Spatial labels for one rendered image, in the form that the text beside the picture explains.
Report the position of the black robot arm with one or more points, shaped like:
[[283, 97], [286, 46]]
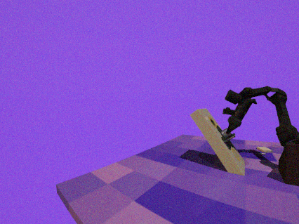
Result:
[[286, 132]]

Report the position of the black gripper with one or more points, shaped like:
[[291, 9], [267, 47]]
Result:
[[235, 121]]

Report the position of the beige flat panel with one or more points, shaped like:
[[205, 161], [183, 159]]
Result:
[[209, 127]]

